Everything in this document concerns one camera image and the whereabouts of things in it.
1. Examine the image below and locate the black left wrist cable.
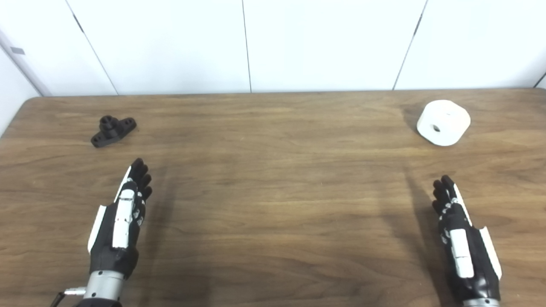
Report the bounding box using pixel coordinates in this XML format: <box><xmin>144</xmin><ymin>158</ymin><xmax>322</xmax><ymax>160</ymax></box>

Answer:
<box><xmin>50</xmin><ymin>287</ymin><xmax>87</xmax><ymax>307</ymax></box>

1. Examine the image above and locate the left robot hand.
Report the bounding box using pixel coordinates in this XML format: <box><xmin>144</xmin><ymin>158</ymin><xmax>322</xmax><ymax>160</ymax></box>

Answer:
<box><xmin>87</xmin><ymin>158</ymin><xmax>153</xmax><ymax>280</ymax></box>

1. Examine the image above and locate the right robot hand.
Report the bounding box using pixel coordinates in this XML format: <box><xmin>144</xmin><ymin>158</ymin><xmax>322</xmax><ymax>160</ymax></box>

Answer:
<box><xmin>432</xmin><ymin>175</ymin><xmax>502</xmax><ymax>301</ymax></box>

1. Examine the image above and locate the black flanged holder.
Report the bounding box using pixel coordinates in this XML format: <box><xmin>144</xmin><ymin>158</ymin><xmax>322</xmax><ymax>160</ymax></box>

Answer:
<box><xmin>90</xmin><ymin>116</ymin><xmax>137</xmax><ymax>148</ymax></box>

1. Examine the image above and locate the round white piece with hole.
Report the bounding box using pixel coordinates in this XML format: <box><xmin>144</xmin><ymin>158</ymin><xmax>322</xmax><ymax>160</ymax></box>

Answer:
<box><xmin>417</xmin><ymin>100</ymin><xmax>471</xmax><ymax>147</ymax></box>

